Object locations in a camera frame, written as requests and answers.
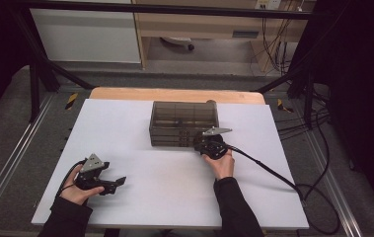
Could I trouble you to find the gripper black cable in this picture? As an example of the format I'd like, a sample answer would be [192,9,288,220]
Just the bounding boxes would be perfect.
[225,142,341,236]
[54,159,87,198]

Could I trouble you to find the person's right hand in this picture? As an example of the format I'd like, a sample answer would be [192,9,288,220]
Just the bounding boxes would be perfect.
[202,148,236,181]

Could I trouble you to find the black metal frame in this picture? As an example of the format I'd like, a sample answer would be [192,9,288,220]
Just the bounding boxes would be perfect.
[10,0,332,129]

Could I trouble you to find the white table board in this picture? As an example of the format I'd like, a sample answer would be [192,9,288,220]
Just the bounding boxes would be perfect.
[31,98,310,230]

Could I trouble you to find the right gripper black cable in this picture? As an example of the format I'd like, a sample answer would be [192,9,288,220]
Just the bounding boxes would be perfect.
[225,142,341,236]

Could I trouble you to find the smoky transparent drawer organizer box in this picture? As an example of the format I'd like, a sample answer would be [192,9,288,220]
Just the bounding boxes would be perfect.
[148,100,221,149]

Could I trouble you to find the light wooden desk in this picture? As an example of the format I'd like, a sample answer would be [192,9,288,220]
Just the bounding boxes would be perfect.
[131,0,317,72]

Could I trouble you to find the black floor cables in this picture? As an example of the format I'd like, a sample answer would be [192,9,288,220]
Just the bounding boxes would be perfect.
[274,95,332,139]

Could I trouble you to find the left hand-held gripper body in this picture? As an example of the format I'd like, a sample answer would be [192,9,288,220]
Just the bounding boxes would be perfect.
[75,153,118,196]

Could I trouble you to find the white wall socket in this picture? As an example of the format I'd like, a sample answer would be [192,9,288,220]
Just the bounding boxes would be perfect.
[255,0,282,10]

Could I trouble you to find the aluminium floor rail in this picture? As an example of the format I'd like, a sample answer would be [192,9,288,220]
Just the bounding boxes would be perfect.
[302,131,363,237]
[0,93,55,225]

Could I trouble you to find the office chair base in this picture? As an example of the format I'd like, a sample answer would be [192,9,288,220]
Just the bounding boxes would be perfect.
[159,37,195,52]

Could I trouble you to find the white cabinet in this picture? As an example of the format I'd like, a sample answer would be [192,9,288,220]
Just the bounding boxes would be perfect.
[29,0,142,64]

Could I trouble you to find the person's left hand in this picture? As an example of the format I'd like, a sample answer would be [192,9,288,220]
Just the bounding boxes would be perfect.
[59,164,106,205]

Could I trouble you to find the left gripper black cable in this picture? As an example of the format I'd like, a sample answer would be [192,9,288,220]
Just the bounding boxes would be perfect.
[54,159,87,198]

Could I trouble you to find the wooden table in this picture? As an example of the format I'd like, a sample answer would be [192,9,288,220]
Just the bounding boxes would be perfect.
[89,86,266,106]

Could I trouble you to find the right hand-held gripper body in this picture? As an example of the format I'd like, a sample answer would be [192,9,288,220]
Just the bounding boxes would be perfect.
[200,126,233,161]

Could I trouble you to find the black hanging cables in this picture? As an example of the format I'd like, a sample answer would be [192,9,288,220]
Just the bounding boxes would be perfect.
[262,16,294,75]

